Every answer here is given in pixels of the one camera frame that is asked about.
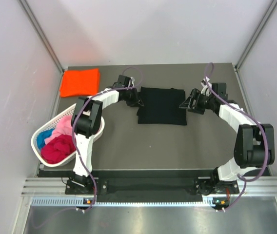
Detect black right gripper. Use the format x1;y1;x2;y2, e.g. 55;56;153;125
179;89;215;115

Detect black t-shirt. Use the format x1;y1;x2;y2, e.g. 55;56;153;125
137;87;187;126

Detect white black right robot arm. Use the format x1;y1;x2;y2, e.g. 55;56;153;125
179;81;275;195

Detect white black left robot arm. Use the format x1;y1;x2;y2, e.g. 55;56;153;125
67;75;143;194

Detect folded orange t-shirt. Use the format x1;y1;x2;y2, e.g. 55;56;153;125
59;68;100;98

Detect pink t-shirt in basket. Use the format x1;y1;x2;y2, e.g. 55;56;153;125
44;116;72;144

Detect magenta t-shirt in basket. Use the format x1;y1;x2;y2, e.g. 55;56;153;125
41;135;76;164

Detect white plastic laundry basket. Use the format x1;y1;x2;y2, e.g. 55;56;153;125
31;104;105;170

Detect blue t-shirt in basket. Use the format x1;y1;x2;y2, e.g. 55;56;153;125
37;129;54;150

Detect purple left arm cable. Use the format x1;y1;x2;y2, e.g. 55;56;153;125
71;66;144;213

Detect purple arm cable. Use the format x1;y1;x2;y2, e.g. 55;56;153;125
71;66;144;213
203;62;270;213

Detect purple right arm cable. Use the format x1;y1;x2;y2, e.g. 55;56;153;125
203;62;270;213

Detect left aluminium frame post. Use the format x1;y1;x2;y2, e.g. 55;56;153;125
17;0;64;74

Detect aluminium frame post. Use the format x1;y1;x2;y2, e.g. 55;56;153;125
17;0;64;74
234;0;277;71

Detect right aluminium frame post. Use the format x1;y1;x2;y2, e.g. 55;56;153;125
234;0;277;71

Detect slotted grey cable duct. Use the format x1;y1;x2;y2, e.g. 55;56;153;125
31;197;226;208

